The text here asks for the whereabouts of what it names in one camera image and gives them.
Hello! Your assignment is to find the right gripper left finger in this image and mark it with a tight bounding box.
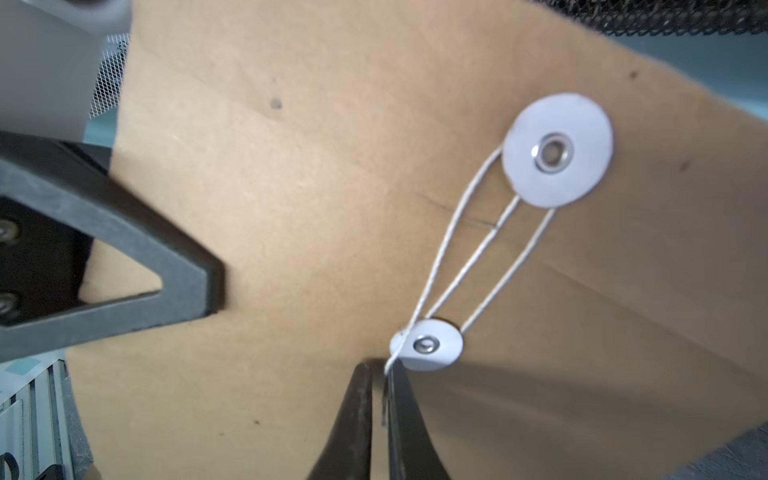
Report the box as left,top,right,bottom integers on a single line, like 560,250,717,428
308,362,373,480

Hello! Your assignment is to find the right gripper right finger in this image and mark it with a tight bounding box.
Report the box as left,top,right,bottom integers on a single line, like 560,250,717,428
385,365,450,480

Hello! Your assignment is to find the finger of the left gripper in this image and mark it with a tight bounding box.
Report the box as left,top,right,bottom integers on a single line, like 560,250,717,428
0,131,227,364

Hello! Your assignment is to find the black wire mesh basket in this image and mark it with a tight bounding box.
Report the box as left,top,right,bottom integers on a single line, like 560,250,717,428
543,0,767,36

